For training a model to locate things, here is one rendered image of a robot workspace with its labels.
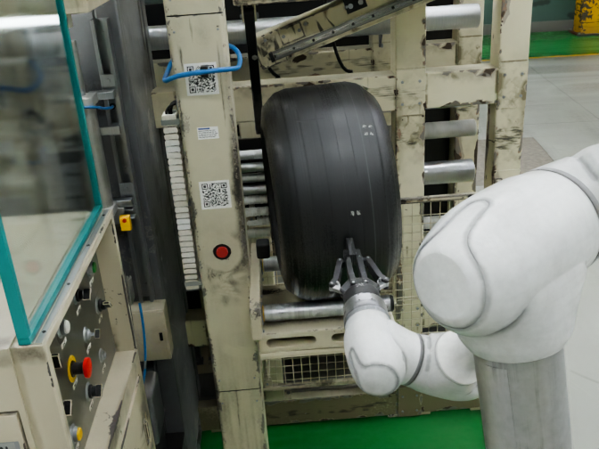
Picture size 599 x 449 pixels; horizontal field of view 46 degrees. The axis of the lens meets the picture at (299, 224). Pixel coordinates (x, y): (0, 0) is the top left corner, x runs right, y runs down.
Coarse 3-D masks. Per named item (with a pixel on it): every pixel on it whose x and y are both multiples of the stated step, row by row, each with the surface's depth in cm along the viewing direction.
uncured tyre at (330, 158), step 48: (288, 96) 170; (336, 96) 168; (288, 144) 160; (336, 144) 159; (384, 144) 162; (288, 192) 159; (336, 192) 158; (384, 192) 159; (288, 240) 162; (336, 240) 160; (384, 240) 163; (288, 288) 178
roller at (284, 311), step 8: (384, 296) 183; (392, 296) 183; (272, 304) 183; (280, 304) 183; (288, 304) 182; (296, 304) 182; (304, 304) 182; (312, 304) 182; (320, 304) 182; (328, 304) 182; (336, 304) 182; (392, 304) 182; (272, 312) 181; (280, 312) 181; (288, 312) 181; (296, 312) 181; (304, 312) 181; (312, 312) 181; (320, 312) 181; (328, 312) 181; (336, 312) 182; (264, 320) 183; (272, 320) 182; (280, 320) 182
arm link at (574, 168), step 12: (576, 156) 82; (588, 156) 79; (540, 168) 80; (552, 168) 79; (564, 168) 79; (576, 168) 79; (588, 168) 79; (576, 180) 77; (588, 180) 78; (588, 192) 76
